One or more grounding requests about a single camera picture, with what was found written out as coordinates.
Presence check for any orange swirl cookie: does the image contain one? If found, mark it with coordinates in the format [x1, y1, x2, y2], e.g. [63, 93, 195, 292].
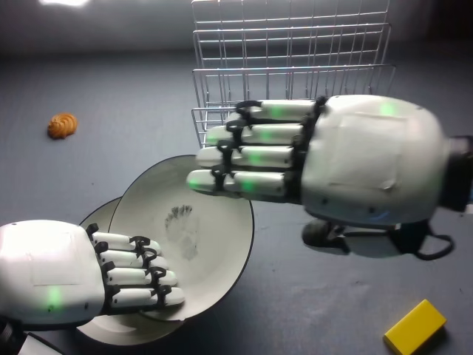
[47, 112, 79, 141]

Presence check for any yellow rectangular block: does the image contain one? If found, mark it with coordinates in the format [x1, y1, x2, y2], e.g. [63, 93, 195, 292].
[383, 298, 448, 355]

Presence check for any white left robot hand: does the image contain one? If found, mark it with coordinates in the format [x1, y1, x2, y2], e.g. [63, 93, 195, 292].
[0, 220, 186, 355]

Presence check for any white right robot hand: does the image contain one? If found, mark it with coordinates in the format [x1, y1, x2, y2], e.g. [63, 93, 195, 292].
[186, 94, 454, 258]

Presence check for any black cable loop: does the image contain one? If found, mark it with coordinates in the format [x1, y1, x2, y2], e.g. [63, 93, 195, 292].
[415, 231, 454, 262]

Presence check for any silver wire dish rack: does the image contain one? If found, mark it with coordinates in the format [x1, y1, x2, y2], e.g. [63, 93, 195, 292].
[191, 0, 397, 149]

